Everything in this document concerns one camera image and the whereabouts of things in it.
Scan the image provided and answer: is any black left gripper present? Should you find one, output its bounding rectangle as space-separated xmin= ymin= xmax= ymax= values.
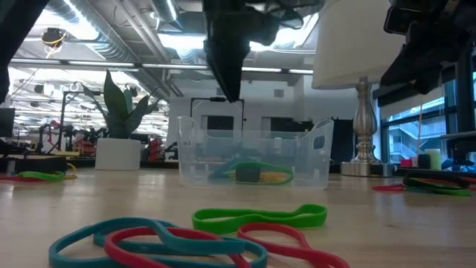
xmin=202 ymin=0 xmax=324 ymax=102

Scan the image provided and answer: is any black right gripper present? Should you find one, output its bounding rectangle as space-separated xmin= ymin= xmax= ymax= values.
xmin=381 ymin=0 xmax=476 ymax=95

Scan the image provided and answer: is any teal rubber band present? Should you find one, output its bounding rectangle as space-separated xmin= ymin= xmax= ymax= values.
xmin=48 ymin=217 xmax=268 ymax=268
xmin=207 ymin=156 xmax=257 ymax=180

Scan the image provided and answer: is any wide black rubber band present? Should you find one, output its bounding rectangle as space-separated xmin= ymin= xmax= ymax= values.
xmin=13 ymin=156 xmax=68 ymax=174
xmin=234 ymin=165 xmax=262 ymax=184
xmin=402 ymin=171 xmax=471 ymax=191

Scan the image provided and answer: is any clear plastic bin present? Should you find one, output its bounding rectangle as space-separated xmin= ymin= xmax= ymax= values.
xmin=177 ymin=115 xmax=335 ymax=190

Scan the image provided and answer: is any white shade silver table lamp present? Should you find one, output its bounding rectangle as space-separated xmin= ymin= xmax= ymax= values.
xmin=311 ymin=0 xmax=407 ymax=178

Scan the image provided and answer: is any linear ceiling light bar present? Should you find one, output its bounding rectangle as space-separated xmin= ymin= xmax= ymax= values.
xmin=9 ymin=58 xmax=315 ymax=75

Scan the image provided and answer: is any pale green container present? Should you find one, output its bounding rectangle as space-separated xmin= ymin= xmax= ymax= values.
xmin=425 ymin=148 xmax=443 ymax=171

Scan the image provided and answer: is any snake plant in white pot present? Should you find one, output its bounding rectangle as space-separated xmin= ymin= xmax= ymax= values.
xmin=82 ymin=69 xmax=161 ymax=172

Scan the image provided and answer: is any dark background monitor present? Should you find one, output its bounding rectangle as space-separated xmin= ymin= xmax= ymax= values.
xmin=0 ymin=107 xmax=16 ymax=138

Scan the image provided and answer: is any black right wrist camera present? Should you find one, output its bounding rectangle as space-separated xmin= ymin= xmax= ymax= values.
xmin=383 ymin=4 xmax=411 ymax=37

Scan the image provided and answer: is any black extrusion table frame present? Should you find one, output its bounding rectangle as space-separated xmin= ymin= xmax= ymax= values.
xmin=0 ymin=156 xmax=476 ymax=184

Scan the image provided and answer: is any black background rig frame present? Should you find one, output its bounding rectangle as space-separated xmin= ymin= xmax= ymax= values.
xmin=58 ymin=90 xmax=107 ymax=150

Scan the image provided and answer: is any ceiling cord reel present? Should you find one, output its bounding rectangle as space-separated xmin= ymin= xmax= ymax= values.
xmin=40 ymin=27 xmax=68 ymax=60

